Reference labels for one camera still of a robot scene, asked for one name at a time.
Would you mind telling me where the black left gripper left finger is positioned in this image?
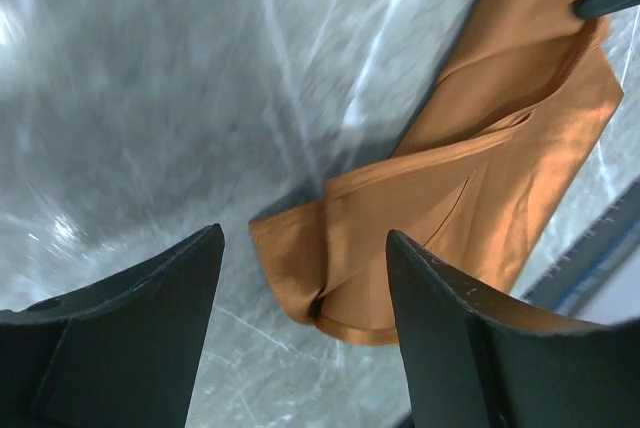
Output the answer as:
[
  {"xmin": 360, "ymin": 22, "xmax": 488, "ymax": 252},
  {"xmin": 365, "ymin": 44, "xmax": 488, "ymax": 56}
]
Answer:
[{"xmin": 1, "ymin": 224, "xmax": 224, "ymax": 427}]

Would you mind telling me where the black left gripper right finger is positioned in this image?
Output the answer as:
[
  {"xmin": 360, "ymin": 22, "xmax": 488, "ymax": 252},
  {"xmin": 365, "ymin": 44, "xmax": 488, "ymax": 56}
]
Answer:
[{"xmin": 386, "ymin": 230, "xmax": 639, "ymax": 427}]

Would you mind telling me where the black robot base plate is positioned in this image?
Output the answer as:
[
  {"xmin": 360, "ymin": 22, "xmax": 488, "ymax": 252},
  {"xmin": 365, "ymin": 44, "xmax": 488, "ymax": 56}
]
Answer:
[{"xmin": 522, "ymin": 182, "xmax": 639, "ymax": 325}]

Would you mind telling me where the orange cloth napkin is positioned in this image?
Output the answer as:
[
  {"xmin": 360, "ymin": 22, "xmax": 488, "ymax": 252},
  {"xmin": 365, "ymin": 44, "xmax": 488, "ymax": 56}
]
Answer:
[{"xmin": 250, "ymin": 0, "xmax": 623, "ymax": 346}]

